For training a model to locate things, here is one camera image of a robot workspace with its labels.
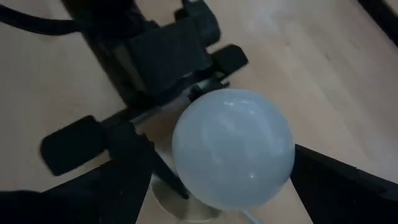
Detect black looped cable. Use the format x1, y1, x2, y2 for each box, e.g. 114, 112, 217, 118
0, 3, 83, 35

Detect black aluminium frame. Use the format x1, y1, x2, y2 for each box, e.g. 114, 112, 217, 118
357, 0, 398, 48

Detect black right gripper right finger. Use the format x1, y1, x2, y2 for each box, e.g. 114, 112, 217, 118
289, 144, 398, 224

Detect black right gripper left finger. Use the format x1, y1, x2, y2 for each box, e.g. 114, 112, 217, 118
0, 139, 155, 224

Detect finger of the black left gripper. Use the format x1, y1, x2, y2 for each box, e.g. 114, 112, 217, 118
186, 44, 249, 103
39, 114, 190, 200

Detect white round lightbulb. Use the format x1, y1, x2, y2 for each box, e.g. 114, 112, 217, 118
171, 88, 296, 211

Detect brushed metal lamp base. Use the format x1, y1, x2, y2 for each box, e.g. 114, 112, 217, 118
148, 173, 223, 223

